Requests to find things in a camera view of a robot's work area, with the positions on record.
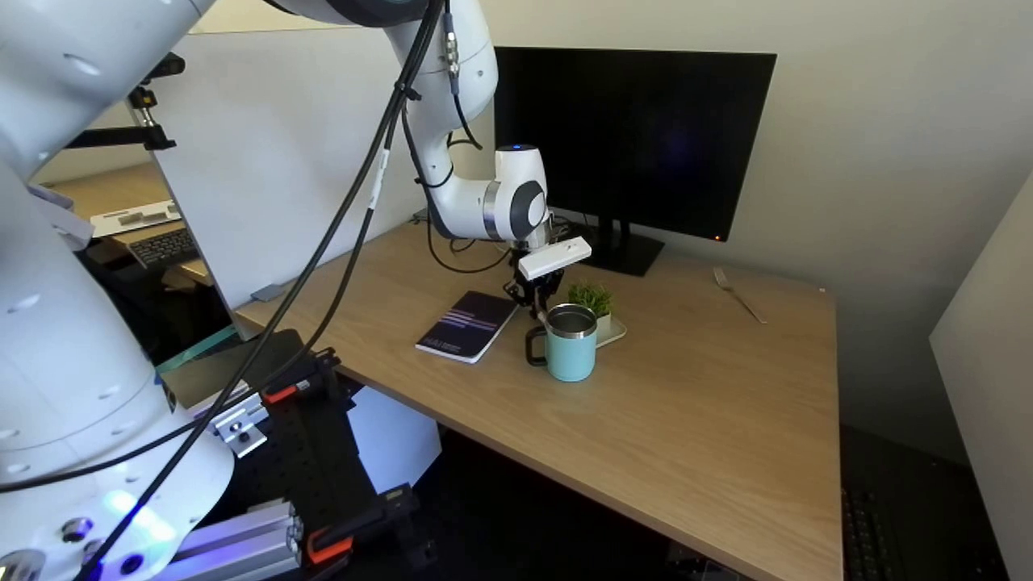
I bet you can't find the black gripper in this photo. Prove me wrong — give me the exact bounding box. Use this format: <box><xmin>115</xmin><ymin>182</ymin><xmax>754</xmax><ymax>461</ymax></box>
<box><xmin>503</xmin><ymin>261</ymin><xmax>568</xmax><ymax>328</ymax></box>

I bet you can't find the small green potted plant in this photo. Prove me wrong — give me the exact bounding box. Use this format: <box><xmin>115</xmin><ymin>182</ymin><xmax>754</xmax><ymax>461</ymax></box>
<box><xmin>564</xmin><ymin>280</ymin><xmax>615</xmax><ymax>325</ymax></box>

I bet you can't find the dark purple notebook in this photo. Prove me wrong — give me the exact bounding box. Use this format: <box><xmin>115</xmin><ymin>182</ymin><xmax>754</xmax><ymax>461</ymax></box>
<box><xmin>414</xmin><ymin>286</ymin><xmax>522</xmax><ymax>369</ymax></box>

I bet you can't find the pale square plant tray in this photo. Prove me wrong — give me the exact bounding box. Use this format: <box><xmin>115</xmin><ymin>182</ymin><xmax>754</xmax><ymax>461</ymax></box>
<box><xmin>589</xmin><ymin>312</ymin><xmax>630</xmax><ymax>353</ymax></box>

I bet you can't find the black monitor stand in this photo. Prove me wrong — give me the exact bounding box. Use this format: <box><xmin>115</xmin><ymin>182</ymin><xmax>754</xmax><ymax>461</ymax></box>
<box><xmin>573</xmin><ymin>215</ymin><xmax>668</xmax><ymax>278</ymax></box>

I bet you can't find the white box under desk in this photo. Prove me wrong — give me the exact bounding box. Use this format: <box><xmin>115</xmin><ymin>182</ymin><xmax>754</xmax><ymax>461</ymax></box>
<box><xmin>345</xmin><ymin>382</ymin><xmax>444</xmax><ymax>499</ymax></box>

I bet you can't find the black computer monitor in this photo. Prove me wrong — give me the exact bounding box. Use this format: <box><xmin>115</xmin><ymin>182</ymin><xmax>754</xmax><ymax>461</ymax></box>
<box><xmin>489</xmin><ymin>44</ymin><xmax>779</xmax><ymax>247</ymax></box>

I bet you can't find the black clamp with orange grip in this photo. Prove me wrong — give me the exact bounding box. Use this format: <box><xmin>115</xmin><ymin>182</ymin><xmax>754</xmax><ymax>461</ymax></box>
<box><xmin>259</xmin><ymin>344</ymin><xmax>345</xmax><ymax>411</ymax></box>
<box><xmin>299</xmin><ymin>486</ymin><xmax>426</xmax><ymax>570</ymax></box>

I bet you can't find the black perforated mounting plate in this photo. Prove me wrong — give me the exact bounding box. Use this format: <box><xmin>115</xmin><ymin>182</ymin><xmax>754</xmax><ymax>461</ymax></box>
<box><xmin>159</xmin><ymin>325</ymin><xmax>431</xmax><ymax>581</ymax></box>

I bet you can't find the white partition panel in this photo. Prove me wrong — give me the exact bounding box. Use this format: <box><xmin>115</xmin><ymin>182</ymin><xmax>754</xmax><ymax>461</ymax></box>
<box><xmin>149</xmin><ymin>29</ymin><xmax>434</xmax><ymax>315</ymax></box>

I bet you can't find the aluminium extrusion stack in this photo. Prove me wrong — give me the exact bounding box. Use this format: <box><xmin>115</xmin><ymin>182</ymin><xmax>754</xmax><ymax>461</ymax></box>
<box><xmin>149</xmin><ymin>493</ymin><xmax>305</xmax><ymax>581</ymax></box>

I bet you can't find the white keyboard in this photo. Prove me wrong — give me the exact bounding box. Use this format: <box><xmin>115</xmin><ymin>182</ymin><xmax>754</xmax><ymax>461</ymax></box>
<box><xmin>91</xmin><ymin>197</ymin><xmax>187</xmax><ymax>242</ymax></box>

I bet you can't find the teal mug with black handle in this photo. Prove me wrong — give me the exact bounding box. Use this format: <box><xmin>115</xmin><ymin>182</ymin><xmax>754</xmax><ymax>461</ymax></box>
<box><xmin>522</xmin><ymin>299</ymin><xmax>599</xmax><ymax>386</ymax></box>

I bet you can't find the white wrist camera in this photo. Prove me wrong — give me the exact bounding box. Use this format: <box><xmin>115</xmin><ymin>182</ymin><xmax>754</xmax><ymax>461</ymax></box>
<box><xmin>516</xmin><ymin>235</ymin><xmax>592</xmax><ymax>285</ymax></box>

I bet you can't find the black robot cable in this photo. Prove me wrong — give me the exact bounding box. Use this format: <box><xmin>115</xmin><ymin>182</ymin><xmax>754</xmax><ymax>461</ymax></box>
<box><xmin>0</xmin><ymin>0</ymin><xmax>452</xmax><ymax>581</ymax></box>

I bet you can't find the aluminium extrusion with bracket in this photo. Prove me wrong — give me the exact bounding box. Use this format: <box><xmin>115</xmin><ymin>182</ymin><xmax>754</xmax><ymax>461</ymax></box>
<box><xmin>187</xmin><ymin>378</ymin><xmax>275</xmax><ymax>461</ymax></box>

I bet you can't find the black camera on stand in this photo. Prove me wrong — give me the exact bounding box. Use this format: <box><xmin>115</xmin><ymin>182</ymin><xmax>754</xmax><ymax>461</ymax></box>
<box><xmin>62</xmin><ymin>49</ymin><xmax>190</xmax><ymax>156</ymax></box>

